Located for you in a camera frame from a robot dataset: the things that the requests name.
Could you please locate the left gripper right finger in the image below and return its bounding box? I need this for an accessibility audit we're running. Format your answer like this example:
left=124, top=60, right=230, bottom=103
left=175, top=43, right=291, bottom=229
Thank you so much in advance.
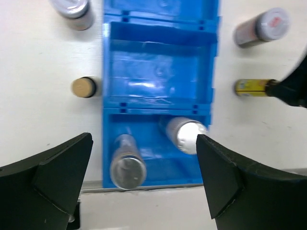
left=196, top=135, right=307, bottom=230

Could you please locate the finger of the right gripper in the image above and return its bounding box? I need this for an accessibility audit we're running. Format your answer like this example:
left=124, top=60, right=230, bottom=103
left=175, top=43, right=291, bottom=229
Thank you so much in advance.
left=266, top=53, right=307, bottom=107

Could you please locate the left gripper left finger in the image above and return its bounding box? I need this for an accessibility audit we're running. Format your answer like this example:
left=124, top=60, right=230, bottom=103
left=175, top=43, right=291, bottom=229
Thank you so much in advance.
left=0, top=133, right=93, bottom=230

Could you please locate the silver-lid bead jar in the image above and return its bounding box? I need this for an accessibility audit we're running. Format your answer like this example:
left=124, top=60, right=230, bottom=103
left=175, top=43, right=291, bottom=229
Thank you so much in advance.
left=159, top=116, right=208, bottom=155
left=110, top=134, right=147, bottom=190

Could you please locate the right yellow-label sauce bottle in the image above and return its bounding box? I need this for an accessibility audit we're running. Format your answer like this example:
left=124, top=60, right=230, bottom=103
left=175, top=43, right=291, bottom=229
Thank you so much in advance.
left=234, top=79, right=280, bottom=97

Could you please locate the yellow-label sauce bottle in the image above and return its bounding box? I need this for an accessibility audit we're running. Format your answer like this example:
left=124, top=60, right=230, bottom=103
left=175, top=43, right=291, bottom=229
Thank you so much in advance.
left=234, top=79, right=280, bottom=97
left=71, top=76, right=102, bottom=98

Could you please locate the near blue storage bin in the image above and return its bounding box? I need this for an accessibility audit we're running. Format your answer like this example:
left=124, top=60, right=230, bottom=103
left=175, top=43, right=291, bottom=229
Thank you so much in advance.
left=102, top=108, right=211, bottom=188

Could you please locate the blue storage bin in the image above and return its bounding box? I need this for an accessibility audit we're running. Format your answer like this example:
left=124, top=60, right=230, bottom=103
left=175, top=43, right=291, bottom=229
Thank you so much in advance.
left=102, top=108, right=211, bottom=188
left=104, top=0, right=219, bottom=23
left=103, top=22, right=218, bottom=110

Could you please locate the left yellow-label sauce bottle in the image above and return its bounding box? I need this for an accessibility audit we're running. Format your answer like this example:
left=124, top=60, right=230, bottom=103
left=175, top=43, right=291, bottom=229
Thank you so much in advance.
left=71, top=76, right=102, bottom=98

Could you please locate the middle blue storage bin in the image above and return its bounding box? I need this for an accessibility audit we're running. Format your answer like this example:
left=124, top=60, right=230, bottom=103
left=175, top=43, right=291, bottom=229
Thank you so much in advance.
left=103, top=22, right=218, bottom=110

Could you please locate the far blue storage bin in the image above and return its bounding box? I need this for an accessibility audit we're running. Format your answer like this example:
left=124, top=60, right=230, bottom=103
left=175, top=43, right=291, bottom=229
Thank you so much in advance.
left=104, top=0, right=219, bottom=23

